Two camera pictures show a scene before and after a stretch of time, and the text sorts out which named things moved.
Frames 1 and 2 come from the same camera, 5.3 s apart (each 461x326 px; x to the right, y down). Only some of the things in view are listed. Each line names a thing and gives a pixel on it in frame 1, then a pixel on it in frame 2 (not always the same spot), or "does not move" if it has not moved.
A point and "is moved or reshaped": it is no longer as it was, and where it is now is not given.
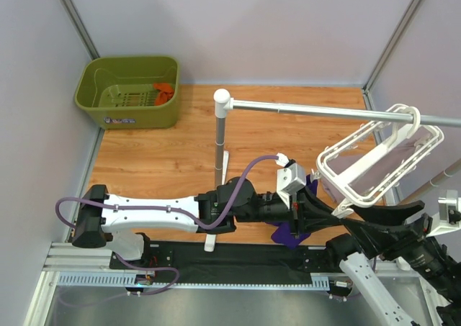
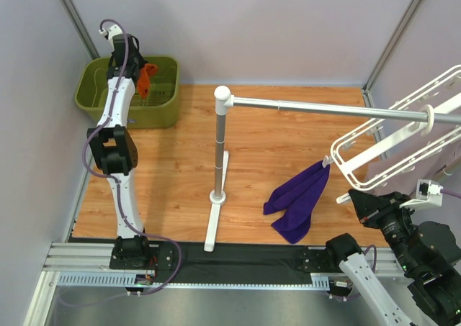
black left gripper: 299,213 -> 135,65
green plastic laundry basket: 124,92 does not move
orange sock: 165,91 -> 143,81
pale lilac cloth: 346,176 -> 405,183
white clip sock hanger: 367,164 is moved or reshaped
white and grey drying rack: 223,104 does not move
